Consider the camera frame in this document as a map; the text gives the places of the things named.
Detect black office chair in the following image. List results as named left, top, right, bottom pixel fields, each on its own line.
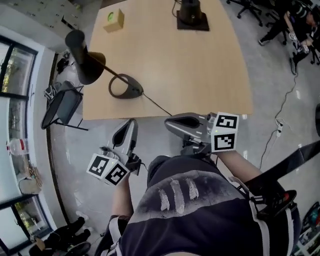
left=309, top=42, right=320, bottom=66
left=226, top=0, right=265, bottom=28

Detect white locker cabinet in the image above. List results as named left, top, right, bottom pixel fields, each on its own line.
left=0, top=0, right=85, bottom=30

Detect black device cable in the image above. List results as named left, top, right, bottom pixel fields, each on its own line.
left=171, top=0, right=181, bottom=19

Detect black white patterned bag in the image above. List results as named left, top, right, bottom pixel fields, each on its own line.
left=43, top=81, right=63, bottom=101

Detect person's left forearm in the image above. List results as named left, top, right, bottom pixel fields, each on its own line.
left=110, top=172, right=135, bottom=218

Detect black desk lamp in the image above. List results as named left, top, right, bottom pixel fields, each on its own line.
left=64, top=29, right=145, bottom=100

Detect large black-framed window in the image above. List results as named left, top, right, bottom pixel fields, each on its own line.
left=0, top=33, right=53, bottom=254

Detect person's right forearm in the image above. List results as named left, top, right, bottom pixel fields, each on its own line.
left=216, top=149, right=263, bottom=187

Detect thin floor cable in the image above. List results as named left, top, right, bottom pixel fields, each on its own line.
left=259, top=72, right=299, bottom=171

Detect black controller red button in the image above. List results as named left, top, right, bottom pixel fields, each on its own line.
left=256, top=189, right=299, bottom=221

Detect thin black cable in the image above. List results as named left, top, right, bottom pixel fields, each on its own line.
left=141, top=91, right=174, bottom=117

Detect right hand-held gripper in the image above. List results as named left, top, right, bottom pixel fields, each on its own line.
left=164, top=112, right=240, bottom=155

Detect black folding chair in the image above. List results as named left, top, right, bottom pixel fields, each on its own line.
left=40, top=80, right=90, bottom=132

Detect black cone device square base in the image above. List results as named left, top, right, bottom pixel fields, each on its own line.
left=176, top=0, right=210, bottom=32

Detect white power strip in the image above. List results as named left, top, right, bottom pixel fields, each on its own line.
left=274, top=117, right=285, bottom=138

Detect person's body dark shirt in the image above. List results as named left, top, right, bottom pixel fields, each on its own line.
left=94, top=154, right=302, bottom=256

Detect black strap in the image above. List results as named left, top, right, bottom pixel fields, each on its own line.
left=243, top=139, right=320, bottom=191

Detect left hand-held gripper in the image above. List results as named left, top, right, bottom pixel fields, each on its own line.
left=86, top=118, right=142, bottom=187

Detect small cardboard tissue box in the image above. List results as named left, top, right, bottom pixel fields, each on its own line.
left=102, top=8, right=125, bottom=33

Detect clear water jug red label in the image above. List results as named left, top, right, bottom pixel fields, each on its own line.
left=5, top=138, right=28, bottom=156

